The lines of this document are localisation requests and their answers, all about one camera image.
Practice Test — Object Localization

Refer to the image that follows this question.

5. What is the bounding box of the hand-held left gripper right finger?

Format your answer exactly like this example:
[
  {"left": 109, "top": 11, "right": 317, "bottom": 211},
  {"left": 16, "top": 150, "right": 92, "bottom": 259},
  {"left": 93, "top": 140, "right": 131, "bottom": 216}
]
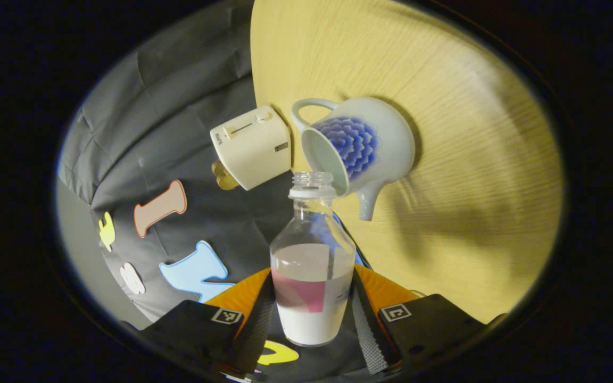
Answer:
[{"left": 350, "top": 264, "right": 508, "bottom": 377}]

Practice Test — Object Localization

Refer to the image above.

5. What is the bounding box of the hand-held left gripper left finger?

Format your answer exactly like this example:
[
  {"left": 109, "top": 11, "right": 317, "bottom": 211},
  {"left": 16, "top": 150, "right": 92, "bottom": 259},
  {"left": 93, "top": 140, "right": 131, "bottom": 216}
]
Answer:
[{"left": 136, "top": 268, "right": 276, "bottom": 379}]

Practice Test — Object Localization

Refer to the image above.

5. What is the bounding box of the clear plastic water bottle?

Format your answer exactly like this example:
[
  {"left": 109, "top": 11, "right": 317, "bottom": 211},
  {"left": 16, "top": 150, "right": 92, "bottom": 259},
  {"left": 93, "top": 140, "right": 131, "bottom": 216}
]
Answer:
[{"left": 269, "top": 171, "right": 357, "bottom": 347}]

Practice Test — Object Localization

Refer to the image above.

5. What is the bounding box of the white teacup with blue print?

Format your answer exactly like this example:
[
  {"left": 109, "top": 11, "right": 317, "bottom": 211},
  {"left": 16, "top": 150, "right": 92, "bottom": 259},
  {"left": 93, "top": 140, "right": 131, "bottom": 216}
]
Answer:
[{"left": 291, "top": 96, "right": 416, "bottom": 222}]

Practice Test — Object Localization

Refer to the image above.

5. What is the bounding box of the blue folded towel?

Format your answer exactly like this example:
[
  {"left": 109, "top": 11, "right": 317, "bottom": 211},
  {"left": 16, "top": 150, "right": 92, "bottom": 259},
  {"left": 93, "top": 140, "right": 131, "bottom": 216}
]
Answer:
[{"left": 332, "top": 212, "right": 372, "bottom": 270}]

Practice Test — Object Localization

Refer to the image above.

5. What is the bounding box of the brown bread slice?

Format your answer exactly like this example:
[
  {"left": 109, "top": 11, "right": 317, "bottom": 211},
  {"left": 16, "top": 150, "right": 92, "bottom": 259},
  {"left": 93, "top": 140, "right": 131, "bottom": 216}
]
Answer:
[{"left": 211, "top": 160, "right": 239, "bottom": 191}]

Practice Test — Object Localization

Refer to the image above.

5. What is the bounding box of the white toaster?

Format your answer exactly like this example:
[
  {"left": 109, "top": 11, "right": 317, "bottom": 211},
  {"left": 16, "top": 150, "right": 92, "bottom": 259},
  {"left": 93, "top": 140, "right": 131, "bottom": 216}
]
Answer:
[{"left": 210, "top": 105, "right": 292, "bottom": 191}]

